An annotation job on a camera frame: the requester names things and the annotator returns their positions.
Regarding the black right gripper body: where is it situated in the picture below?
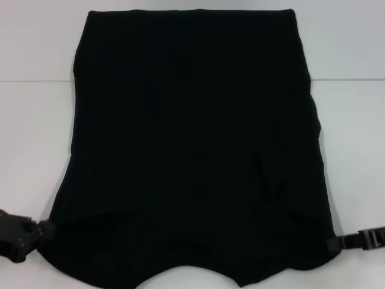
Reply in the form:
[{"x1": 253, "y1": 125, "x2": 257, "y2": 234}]
[{"x1": 357, "y1": 226, "x2": 385, "y2": 251}]

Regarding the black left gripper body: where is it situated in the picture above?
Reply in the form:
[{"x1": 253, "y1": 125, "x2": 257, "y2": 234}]
[{"x1": 0, "y1": 207, "x2": 40, "y2": 263}]

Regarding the black shirt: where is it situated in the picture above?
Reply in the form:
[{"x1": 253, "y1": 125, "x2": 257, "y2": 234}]
[{"x1": 49, "y1": 8, "x2": 340, "y2": 289}]

